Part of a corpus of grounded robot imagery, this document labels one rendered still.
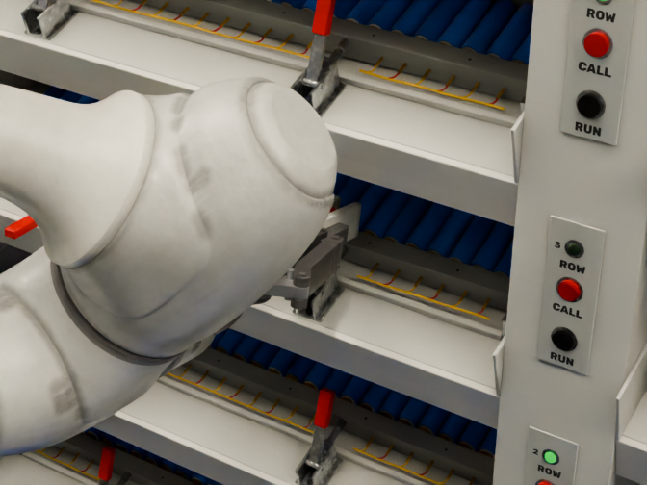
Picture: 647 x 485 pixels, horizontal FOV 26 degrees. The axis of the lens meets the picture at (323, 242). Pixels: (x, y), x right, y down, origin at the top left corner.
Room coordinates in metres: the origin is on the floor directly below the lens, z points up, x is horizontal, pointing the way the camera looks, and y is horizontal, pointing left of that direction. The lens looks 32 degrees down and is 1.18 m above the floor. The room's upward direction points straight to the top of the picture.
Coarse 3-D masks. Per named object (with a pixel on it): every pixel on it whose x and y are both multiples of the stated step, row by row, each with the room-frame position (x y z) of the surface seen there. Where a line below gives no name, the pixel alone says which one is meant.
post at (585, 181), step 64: (640, 0) 0.81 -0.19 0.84; (640, 64) 0.80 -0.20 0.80; (640, 128) 0.80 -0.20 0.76; (576, 192) 0.82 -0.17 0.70; (640, 192) 0.80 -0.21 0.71; (512, 256) 0.84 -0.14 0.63; (640, 256) 0.79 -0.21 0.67; (512, 320) 0.84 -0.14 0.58; (640, 320) 0.81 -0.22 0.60; (512, 384) 0.84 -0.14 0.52; (576, 384) 0.81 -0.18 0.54; (512, 448) 0.83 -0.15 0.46
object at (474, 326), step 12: (360, 288) 0.96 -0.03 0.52; (372, 288) 0.96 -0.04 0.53; (384, 300) 0.95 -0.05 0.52; (396, 300) 0.94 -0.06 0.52; (408, 300) 0.94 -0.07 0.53; (420, 312) 0.93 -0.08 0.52; (432, 312) 0.93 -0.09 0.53; (444, 312) 0.93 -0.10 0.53; (456, 324) 0.92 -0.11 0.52; (468, 324) 0.91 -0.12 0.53; (480, 324) 0.91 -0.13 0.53; (492, 336) 0.90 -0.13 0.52
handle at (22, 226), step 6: (18, 222) 1.05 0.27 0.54; (24, 222) 1.05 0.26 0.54; (30, 222) 1.05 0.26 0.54; (6, 228) 1.04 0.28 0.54; (12, 228) 1.04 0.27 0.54; (18, 228) 1.04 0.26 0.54; (24, 228) 1.04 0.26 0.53; (30, 228) 1.05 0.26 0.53; (6, 234) 1.03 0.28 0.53; (12, 234) 1.03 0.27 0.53; (18, 234) 1.03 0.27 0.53
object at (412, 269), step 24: (360, 240) 0.99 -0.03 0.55; (384, 240) 0.99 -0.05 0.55; (360, 264) 0.99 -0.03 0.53; (384, 264) 0.98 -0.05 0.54; (408, 264) 0.96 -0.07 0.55; (432, 264) 0.96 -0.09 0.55; (456, 264) 0.96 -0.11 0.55; (456, 288) 0.94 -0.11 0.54; (480, 288) 0.93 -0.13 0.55; (504, 288) 0.92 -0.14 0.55; (480, 312) 0.92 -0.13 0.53
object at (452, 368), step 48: (0, 240) 1.13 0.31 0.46; (384, 288) 0.97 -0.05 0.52; (432, 288) 0.96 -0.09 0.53; (288, 336) 0.95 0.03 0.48; (336, 336) 0.92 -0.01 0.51; (384, 336) 0.92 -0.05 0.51; (432, 336) 0.91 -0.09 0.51; (480, 336) 0.90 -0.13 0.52; (384, 384) 0.91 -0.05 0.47; (432, 384) 0.88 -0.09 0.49; (480, 384) 0.86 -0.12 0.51
